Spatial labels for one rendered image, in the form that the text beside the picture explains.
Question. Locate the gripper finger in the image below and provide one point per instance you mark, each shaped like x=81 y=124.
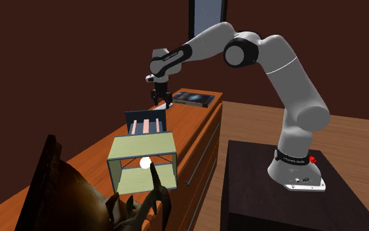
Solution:
x=168 y=98
x=154 y=97

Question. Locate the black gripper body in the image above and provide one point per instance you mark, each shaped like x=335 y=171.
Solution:
x=161 y=86

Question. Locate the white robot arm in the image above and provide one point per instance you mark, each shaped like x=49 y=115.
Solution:
x=296 y=96

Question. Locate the white flat elongated object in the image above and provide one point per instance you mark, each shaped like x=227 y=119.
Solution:
x=160 y=107

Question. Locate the dark book with blue cover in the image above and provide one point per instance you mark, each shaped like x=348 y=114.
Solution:
x=193 y=99

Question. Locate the orange wooden chest of drawers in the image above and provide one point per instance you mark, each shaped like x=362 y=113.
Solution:
x=190 y=128

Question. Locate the dark brown horned figure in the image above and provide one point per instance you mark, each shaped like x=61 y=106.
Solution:
x=72 y=198

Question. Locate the dark robot stand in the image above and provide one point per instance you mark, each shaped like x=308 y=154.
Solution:
x=254 y=198

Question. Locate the green open box blue frame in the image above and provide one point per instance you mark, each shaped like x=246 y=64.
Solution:
x=142 y=144

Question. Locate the window with dark frame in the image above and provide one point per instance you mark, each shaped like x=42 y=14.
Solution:
x=207 y=16

